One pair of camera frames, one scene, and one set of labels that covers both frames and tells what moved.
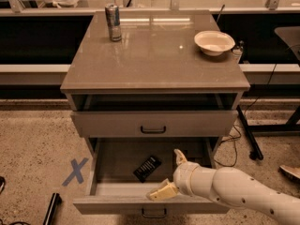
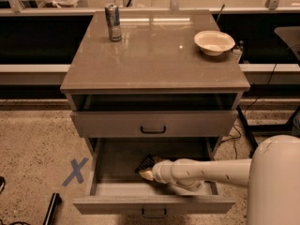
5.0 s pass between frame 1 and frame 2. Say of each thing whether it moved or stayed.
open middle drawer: stayed
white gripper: moved
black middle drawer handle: stayed
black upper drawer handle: stayed
